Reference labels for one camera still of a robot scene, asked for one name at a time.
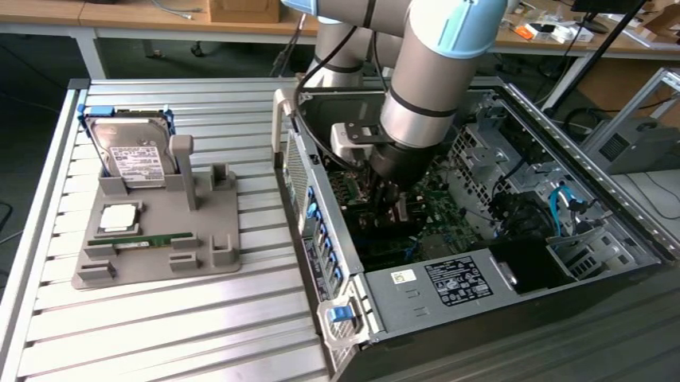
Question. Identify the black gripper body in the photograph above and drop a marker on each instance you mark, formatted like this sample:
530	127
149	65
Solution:
404	165

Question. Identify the graphics card with metal bracket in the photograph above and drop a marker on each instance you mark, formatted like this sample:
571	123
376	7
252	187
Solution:
399	231

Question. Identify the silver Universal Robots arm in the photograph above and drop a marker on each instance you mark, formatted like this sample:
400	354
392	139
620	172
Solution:
425	67

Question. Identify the green motherboard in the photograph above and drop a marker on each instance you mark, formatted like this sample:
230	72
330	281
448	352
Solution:
447	215

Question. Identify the blue slot latch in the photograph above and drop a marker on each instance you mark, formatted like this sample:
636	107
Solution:
409	251

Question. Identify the perforated metal drive cage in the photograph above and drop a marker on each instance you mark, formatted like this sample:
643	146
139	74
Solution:
479	155

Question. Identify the grey power supply unit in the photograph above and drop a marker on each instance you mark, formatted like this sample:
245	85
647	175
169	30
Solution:
404	302

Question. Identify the blue case latch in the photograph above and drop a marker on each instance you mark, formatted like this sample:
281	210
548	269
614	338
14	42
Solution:
340	315

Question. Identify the metal disk bay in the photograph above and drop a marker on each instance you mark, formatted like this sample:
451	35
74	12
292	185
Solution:
584	254

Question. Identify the open black PC case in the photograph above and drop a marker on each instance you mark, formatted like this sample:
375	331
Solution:
479	350

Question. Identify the small orange box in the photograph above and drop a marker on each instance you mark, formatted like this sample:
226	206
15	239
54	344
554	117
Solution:
527	32

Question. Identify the grey plastic parts rack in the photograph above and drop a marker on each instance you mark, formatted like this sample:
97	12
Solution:
154	215

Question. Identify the grey computer tower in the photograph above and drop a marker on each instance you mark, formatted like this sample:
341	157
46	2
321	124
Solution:
638	151

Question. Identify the black tripod pole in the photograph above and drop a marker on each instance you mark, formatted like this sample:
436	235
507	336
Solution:
594	59

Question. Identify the green RAM stick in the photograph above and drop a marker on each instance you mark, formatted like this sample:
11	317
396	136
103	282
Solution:
154	239

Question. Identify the white mug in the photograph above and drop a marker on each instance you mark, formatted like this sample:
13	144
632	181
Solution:
516	5

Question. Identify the white cardboard box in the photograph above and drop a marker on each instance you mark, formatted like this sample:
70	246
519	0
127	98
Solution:
582	36

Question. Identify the black caster wheel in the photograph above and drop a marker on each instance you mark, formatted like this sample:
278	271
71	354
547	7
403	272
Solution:
198	49

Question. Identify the brown cardboard box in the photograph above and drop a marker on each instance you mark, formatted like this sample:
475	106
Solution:
240	10

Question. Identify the black monitor stand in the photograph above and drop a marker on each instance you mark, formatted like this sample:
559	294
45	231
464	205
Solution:
592	24

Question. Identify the silver CPU chip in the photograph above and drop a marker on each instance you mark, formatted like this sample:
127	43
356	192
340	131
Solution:
119	217

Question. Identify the small desk foot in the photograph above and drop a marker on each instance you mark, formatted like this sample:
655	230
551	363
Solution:
157	54

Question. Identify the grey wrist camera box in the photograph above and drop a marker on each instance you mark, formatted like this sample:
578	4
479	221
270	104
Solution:
342	141

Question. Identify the wooden desk white frame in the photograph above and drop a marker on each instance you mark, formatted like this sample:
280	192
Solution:
54	16
544	44

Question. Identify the aluminium profile frame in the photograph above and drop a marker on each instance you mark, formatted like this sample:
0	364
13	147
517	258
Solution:
644	93

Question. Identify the hard disk in blue bracket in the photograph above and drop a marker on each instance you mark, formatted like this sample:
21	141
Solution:
133	159

